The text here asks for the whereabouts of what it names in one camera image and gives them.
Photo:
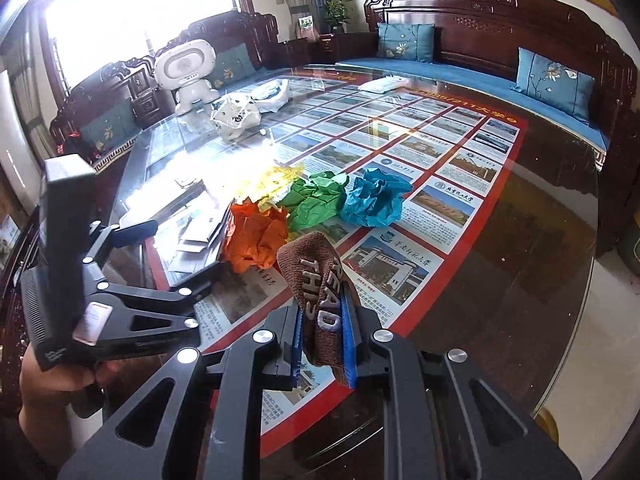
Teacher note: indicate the black tower speaker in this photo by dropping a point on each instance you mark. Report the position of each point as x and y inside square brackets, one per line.
[320, 5]

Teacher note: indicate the white robot toy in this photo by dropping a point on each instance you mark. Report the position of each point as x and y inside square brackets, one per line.
[185, 67]

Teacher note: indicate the carved dark wooden sofa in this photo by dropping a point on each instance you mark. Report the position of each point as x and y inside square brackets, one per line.
[500, 25]

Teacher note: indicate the yellow rimmed bin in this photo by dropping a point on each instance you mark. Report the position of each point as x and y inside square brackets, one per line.
[546, 422]

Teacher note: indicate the brown lettered cloth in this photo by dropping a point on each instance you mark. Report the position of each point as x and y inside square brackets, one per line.
[320, 280]

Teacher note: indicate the red bordered photo poster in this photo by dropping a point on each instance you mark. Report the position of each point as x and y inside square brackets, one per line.
[425, 160]

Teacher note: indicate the white ceramic figurine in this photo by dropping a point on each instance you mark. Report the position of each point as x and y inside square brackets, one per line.
[235, 117]

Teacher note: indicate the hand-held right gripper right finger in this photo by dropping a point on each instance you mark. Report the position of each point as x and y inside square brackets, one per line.
[349, 367]

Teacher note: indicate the green crumpled paper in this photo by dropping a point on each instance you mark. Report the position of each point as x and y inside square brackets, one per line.
[315, 200]

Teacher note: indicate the black tray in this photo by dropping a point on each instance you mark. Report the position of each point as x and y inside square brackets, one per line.
[200, 220]

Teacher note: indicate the teal floral armchair cushion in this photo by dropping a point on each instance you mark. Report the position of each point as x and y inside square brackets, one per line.
[230, 65]
[107, 125]

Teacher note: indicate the blue floral cushion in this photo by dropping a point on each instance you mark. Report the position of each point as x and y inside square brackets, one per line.
[555, 85]
[405, 42]

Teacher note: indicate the orange crumpled paper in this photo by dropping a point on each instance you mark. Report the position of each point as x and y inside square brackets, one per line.
[255, 235]

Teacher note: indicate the green potted plant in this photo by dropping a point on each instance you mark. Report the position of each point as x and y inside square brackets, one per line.
[337, 12]

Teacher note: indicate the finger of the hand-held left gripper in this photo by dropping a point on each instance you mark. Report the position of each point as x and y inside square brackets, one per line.
[165, 297]
[135, 230]

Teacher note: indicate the carved dark wooden armchair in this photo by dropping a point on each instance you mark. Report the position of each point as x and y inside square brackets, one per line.
[120, 80]
[250, 30]

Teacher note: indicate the teal crumpled paper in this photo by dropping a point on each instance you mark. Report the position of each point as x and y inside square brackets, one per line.
[375, 197]

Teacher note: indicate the dark wooden corner table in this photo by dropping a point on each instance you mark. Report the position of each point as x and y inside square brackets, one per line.
[340, 47]

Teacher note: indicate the white and blue plastic bag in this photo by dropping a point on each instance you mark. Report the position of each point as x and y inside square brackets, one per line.
[270, 94]

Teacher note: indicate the large bright window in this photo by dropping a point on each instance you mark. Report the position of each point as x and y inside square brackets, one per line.
[140, 10]

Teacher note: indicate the person's left hand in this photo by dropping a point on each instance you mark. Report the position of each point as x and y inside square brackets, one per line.
[50, 395]

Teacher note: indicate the yellow crumpled paper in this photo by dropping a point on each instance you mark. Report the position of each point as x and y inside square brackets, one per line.
[277, 180]

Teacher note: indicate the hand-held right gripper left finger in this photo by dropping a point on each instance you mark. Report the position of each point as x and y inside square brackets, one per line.
[296, 355]

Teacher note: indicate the white tissue packet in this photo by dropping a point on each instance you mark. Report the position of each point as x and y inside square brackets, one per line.
[382, 84]

